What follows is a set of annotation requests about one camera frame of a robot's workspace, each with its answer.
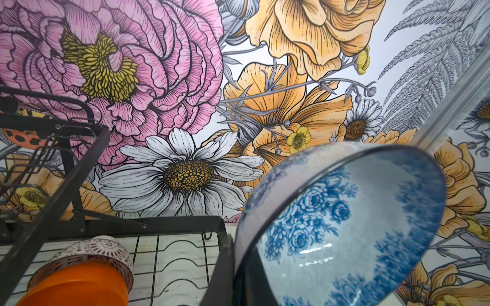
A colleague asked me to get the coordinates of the orange plastic bowl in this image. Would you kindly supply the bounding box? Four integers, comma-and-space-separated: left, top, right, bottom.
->
17, 261, 129, 306

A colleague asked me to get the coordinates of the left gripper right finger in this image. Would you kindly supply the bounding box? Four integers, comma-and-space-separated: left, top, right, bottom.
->
239, 260, 279, 306

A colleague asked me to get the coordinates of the blue floral ceramic bowl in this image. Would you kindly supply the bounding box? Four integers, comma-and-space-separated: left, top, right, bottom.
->
234, 142, 446, 305

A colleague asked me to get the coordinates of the black wire dish rack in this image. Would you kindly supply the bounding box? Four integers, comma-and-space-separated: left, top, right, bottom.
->
1, 86, 227, 305

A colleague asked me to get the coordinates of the white perforated strainer bowl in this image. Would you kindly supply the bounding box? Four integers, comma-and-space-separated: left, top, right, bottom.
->
27, 235, 134, 291

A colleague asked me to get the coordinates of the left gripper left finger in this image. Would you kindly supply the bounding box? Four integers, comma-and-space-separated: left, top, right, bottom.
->
199, 235, 234, 306

